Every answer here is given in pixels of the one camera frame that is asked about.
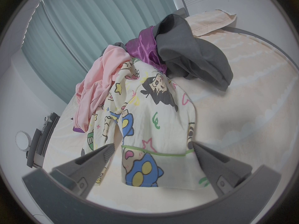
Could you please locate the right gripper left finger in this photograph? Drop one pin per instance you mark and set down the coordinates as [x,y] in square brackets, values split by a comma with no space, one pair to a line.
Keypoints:
[70,175]

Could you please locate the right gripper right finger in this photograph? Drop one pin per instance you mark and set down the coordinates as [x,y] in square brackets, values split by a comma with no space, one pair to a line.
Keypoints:
[231,174]

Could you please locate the white printed pyjama top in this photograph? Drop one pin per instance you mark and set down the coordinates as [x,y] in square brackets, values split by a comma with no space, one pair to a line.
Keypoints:
[151,115]

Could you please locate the pile of clothes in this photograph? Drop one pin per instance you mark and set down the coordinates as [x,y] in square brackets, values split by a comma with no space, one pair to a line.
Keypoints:
[205,62]

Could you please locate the dark grey chest of drawers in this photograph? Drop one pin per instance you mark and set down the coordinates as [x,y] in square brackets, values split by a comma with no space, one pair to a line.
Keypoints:
[50,134]

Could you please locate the white trash bin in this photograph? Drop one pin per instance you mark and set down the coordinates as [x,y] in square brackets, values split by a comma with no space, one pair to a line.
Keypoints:
[23,141]

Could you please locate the grey white crumpled cloth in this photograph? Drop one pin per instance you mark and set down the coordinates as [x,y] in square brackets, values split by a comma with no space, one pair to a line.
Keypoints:
[47,120]

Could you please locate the bed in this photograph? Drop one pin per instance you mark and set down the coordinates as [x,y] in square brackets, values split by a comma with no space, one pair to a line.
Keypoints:
[233,106]

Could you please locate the cream pillow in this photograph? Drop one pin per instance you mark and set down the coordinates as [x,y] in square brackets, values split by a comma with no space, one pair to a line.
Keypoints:
[210,23]

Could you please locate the blue-green curtain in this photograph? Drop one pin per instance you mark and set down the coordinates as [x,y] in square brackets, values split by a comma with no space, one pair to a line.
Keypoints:
[93,20]

